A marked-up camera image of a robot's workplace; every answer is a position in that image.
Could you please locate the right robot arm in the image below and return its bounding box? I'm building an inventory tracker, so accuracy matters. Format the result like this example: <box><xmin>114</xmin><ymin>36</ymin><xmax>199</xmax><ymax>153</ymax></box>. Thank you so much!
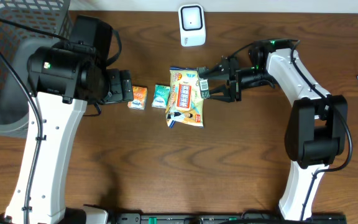
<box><xmin>197</xmin><ymin>39</ymin><xmax>352</xmax><ymax>223</ymax></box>

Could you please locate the green tissue packet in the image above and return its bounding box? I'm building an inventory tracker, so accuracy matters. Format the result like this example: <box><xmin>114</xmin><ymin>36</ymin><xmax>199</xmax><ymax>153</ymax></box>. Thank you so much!
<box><xmin>152</xmin><ymin>85</ymin><xmax>170</xmax><ymax>109</ymax></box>

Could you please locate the orange snack packet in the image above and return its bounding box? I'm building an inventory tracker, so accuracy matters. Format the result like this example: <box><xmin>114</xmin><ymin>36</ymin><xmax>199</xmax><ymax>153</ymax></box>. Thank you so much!
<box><xmin>127</xmin><ymin>86</ymin><xmax>148</xmax><ymax>110</ymax></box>

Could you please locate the yellow snack bag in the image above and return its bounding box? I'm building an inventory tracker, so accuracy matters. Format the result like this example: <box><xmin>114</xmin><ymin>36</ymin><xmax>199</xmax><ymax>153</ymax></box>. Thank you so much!
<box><xmin>165</xmin><ymin>67</ymin><xmax>204</xmax><ymax>128</ymax></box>

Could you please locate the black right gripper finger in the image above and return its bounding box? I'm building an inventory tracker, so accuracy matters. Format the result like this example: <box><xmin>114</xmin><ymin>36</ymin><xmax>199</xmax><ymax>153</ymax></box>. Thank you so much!
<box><xmin>209</xmin><ymin>85</ymin><xmax>232</xmax><ymax>102</ymax></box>
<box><xmin>197</xmin><ymin>63</ymin><xmax>229</xmax><ymax>80</ymax></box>

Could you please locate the dark grey plastic basket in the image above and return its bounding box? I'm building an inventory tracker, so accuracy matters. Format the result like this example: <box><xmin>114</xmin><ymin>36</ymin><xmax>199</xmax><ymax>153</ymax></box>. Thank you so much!
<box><xmin>0</xmin><ymin>0</ymin><xmax>72</xmax><ymax>138</ymax></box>

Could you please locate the white barcode scanner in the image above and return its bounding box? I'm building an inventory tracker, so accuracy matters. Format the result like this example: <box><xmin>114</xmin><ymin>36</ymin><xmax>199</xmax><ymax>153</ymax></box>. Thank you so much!
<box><xmin>178</xmin><ymin>4</ymin><xmax>206</xmax><ymax>47</ymax></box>

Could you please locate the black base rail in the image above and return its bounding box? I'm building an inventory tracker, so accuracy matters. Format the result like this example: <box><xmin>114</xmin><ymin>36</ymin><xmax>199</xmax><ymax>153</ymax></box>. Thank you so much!
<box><xmin>111</xmin><ymin>212</ymin><xmax>347</xmax><ymax>224</ymax></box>

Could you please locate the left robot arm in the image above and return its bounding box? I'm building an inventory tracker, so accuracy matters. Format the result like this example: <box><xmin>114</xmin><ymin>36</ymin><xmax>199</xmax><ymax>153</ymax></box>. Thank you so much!
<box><xmin>0</xmin><ymin>40</ymin><xmax>133</xmax><ymax>223</ymax></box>

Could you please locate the black round-logo snack packet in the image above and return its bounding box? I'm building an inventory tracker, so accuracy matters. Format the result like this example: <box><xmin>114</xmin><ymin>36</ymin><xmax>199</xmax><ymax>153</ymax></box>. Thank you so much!
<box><xmin>199</xmin><ymin>78</ymin><xmax>210</xmax><ymax>99</ymax></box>

